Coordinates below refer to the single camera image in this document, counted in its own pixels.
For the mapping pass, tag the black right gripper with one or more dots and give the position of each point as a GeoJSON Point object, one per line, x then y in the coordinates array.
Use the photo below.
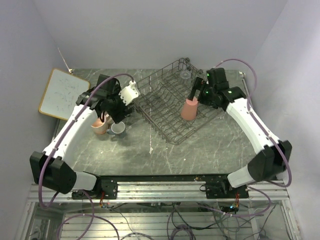
{"type": "Point", "coordinates": [198, 85]}

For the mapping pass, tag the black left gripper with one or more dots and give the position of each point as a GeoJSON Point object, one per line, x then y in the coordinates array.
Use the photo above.
{"type": "Point", "coordinates": [118, 115]}

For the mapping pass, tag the clear glass cup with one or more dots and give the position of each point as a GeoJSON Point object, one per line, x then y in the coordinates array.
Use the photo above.
{"type": "Point", "coordinates": [185, 74]}

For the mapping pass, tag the blue grey plastic cup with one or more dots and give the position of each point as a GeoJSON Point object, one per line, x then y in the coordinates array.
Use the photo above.
{"type": "Point", "coordinates": [117, 129]}

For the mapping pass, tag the pink mug with handle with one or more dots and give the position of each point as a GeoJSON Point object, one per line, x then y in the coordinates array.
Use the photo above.
{"type": "Point", "coordinates": [100, 127]}

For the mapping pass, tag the pink tumbler cup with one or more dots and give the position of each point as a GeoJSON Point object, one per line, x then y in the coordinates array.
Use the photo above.
{"type": "Point", "coordinates": [189, 109]}

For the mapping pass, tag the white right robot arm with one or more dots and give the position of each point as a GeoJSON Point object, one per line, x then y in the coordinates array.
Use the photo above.
{"type": "Point", "coordinates": [271, 154]}

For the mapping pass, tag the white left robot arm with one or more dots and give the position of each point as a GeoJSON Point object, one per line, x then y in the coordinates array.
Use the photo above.
{"type": "Point", "coordinates": [51, 168]}

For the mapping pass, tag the yellow framed whiteboard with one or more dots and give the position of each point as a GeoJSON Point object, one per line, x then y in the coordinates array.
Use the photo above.
{"type": "Point", "coordinates": [61, 93]}

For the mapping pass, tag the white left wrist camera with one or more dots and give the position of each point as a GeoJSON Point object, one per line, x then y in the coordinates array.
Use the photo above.
{"type": "Point", "coordinates": [129, 93]}

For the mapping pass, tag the grey wire dish rack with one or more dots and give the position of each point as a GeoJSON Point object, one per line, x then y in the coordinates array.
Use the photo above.
{"type": "Point", "coordinates": [162, 97]}

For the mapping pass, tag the aluminium mounting rail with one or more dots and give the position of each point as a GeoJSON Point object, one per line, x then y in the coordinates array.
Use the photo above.
{"type": "Point", "coordinates": [152, 192]}

